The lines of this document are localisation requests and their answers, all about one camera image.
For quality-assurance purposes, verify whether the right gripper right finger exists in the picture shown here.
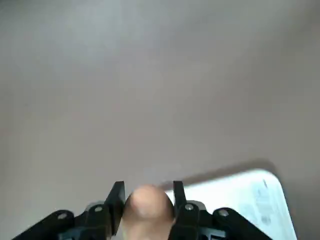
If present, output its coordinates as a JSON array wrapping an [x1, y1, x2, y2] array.
[[172, 180, 271, 240]]

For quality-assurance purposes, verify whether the brown egg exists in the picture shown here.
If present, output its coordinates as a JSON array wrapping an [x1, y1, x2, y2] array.
[[121, 184, 176, 240]]

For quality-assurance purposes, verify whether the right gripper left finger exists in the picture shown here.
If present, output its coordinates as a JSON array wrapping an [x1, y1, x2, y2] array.
[[11, 180, 126, 240]]

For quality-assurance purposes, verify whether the cream-white tray with bear print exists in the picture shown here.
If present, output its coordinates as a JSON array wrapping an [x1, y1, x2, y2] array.
[[162, 169, 298, 240]]

